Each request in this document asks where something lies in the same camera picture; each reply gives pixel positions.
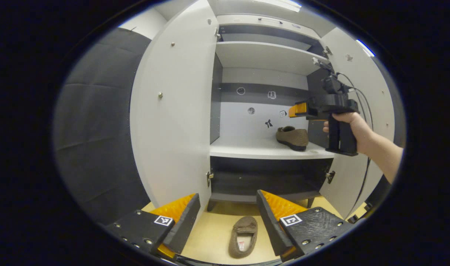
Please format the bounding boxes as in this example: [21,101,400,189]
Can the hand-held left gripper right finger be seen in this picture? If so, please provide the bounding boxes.
[256,190,357,262]

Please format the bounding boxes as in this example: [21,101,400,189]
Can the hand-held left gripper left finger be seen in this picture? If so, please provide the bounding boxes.
[105,193,201,259]

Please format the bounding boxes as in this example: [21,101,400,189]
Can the brown fuzzy shoe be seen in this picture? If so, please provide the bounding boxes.
[276,126,309,151]
[228,216,258,259]

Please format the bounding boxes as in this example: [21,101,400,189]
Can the white shoe cabinet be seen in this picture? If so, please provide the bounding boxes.
[130,0,395,222]

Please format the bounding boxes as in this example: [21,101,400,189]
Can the white shoe cabinet door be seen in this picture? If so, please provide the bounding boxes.
[130,0,220,222]
[319,27,395,220]

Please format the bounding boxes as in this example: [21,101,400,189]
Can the ceiling light panel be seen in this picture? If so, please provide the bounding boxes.
[356,39,375,58]
[255,0,302,13]

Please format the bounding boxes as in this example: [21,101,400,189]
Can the black backdrop cloth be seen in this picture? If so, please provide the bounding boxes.
[53,28,151,226]

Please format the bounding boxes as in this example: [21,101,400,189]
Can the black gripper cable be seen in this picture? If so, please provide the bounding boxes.
[338,73,374,209]

